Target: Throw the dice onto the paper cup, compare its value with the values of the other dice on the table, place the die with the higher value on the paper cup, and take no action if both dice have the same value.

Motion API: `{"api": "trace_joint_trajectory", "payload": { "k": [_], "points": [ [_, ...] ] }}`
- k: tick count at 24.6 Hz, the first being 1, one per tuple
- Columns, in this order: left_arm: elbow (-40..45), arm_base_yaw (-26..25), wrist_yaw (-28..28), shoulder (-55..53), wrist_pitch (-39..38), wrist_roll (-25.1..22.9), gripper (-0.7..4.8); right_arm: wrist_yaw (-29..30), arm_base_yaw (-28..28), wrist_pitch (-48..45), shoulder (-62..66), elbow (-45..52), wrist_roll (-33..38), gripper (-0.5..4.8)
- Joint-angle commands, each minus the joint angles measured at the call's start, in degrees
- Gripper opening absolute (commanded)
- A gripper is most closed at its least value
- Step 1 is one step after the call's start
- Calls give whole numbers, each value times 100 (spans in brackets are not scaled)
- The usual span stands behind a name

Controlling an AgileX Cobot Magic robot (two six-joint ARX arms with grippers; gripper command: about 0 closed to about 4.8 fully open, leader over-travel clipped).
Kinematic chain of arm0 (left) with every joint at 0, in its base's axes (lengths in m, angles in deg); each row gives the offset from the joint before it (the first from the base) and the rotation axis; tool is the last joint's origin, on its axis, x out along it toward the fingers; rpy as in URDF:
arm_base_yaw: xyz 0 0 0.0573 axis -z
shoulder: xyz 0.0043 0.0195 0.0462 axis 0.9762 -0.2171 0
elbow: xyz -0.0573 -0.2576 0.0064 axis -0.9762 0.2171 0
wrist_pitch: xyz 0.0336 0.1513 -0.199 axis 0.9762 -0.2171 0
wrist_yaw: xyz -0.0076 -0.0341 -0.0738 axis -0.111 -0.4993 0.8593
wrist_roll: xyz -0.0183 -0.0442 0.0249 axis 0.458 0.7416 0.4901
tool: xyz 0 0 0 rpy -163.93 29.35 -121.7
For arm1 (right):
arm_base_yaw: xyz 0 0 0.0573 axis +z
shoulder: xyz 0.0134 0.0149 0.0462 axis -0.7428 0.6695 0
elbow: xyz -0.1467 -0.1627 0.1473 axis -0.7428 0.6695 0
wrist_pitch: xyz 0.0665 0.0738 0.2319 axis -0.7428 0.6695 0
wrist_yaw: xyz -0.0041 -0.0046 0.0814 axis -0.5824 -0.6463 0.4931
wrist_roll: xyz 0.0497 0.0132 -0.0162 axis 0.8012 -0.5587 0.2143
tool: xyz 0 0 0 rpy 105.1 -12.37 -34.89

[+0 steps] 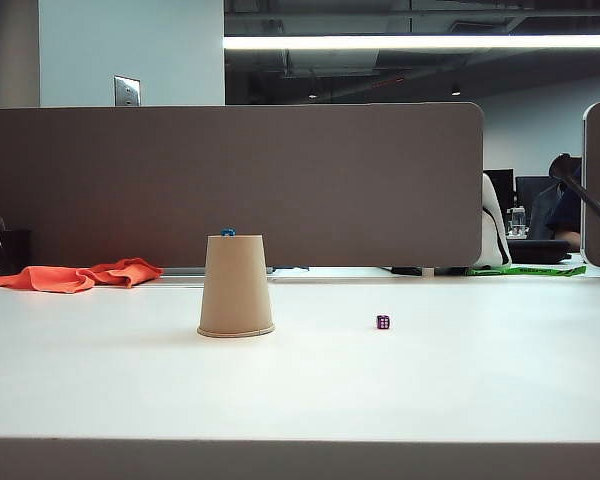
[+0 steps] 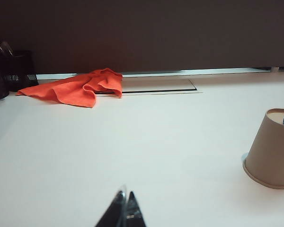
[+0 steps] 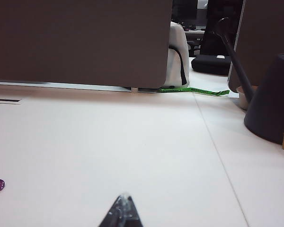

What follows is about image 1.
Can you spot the small blue die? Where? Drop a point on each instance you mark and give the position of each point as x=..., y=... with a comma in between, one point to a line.
x=228, y=232

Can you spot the upside-down brown paper cup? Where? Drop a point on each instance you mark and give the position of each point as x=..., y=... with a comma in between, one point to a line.
x=235, y=290

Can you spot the small purple die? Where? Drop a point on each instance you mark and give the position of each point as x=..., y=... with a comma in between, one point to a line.
x=383, y=322

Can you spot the wide brown desk divider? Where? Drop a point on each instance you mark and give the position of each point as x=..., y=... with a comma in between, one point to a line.
x=330, y=185

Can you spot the black computer monitor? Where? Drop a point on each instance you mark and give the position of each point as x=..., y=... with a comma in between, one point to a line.
x=526, y=190
x=502, y=185

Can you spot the black pendant ceiling lamp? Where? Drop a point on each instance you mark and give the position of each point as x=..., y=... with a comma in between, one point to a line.
x=455, y=91

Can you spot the clear water bottle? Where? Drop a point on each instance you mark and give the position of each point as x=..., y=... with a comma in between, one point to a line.
x=517, y=222

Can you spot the long ceiling light strip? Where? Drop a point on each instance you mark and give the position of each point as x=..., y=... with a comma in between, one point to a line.
x=405, y=42

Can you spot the green tape strip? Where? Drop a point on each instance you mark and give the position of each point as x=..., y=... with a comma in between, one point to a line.
x=530, y=270

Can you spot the flat black desk object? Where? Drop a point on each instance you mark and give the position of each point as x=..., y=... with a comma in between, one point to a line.
x=537, y=250

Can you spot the crumpled orange cloth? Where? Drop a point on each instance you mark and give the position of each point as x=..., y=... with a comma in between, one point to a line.
x=55, y=279

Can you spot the seated person in blue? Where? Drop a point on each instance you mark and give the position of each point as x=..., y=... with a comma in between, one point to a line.
x=547, y=215

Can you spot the black diagonal pole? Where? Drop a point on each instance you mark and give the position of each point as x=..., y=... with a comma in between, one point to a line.
x=592, y=197

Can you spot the dark box with clutter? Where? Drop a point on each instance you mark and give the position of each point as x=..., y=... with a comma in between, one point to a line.
x=5, y=250

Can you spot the metal wall outlet plate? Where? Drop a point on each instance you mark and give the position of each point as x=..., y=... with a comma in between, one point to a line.
x=126, y=91

